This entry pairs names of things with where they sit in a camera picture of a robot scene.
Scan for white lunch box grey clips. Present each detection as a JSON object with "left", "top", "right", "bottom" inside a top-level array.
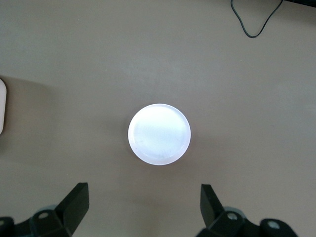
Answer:
[{"left": 0, "top": 78, "right": 7, "bottom": 135}]

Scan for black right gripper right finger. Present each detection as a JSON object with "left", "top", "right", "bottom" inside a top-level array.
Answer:
[{"left": 195, "top": 184, "right": 299, "bottom": 237}]

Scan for round pink plate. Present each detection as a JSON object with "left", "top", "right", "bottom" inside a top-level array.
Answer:
[{"left": 127, "top": 103, "right": 192, "bottom": 165}]

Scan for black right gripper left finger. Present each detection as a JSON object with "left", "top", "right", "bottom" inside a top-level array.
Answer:
[{"left": 0, "top": 182, "right": 89, "bottom": 237}]

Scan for thin black looped cable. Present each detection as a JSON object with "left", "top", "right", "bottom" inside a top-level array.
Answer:
[{"left": 230, "top": 0, "right": 284, "bottom": 39}]

